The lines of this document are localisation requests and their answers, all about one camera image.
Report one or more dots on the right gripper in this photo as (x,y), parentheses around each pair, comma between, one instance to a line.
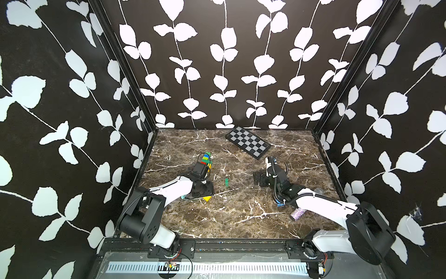
(256,178)

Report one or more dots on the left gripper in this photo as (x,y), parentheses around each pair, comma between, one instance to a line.
(209,191)

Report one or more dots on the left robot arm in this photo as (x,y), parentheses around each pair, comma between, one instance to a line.
(142,214)

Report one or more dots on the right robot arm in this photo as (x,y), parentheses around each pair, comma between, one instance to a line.
(364,231)

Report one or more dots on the purple glitter microphone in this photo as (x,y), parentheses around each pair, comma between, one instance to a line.
(297,214)

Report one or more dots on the black white checkerboard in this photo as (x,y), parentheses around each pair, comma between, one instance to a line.
(250,143)

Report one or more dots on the black mounting rail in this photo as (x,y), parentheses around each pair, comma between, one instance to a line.
(191,247)

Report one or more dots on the white slotted cable duct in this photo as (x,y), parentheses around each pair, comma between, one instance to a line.
(287,268)

